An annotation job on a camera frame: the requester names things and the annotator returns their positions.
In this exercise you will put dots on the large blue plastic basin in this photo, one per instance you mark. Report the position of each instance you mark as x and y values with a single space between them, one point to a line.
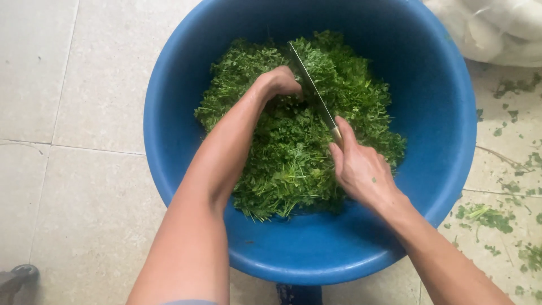
311 139

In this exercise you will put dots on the heap of chopped green herbs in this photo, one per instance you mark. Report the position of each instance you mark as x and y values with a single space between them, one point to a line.
296 135

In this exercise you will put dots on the person's left fingers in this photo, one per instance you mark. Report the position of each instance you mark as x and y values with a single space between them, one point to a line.
292 82

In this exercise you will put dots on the white plastic sack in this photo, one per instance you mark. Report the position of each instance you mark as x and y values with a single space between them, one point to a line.
495 27

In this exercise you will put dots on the dark grey shoe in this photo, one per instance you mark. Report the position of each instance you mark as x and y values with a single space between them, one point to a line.
19 279

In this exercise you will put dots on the person's right hand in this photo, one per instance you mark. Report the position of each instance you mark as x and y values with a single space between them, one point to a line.
364 171

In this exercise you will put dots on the scattered green herb scraps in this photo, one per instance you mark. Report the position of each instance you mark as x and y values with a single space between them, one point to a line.
504 178

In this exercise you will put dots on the person's left hand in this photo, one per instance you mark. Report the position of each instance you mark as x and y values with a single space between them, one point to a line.
277 80

